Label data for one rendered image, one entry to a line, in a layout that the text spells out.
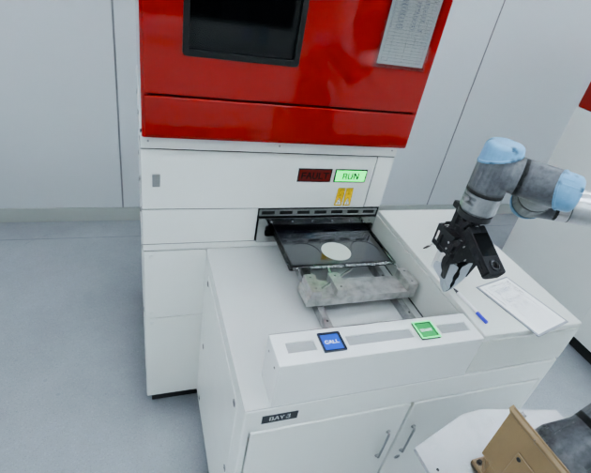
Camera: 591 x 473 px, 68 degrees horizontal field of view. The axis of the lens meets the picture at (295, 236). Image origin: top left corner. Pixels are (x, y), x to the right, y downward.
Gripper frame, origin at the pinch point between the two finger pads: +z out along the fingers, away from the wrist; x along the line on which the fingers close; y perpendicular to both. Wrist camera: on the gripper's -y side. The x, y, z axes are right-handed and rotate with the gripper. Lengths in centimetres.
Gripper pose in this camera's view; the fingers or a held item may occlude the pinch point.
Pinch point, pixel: (447, 288)
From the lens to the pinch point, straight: 108.4
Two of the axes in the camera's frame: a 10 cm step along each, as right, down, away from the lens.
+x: -9.4, 0.3, -3.4
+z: -1.7, 8.2, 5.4
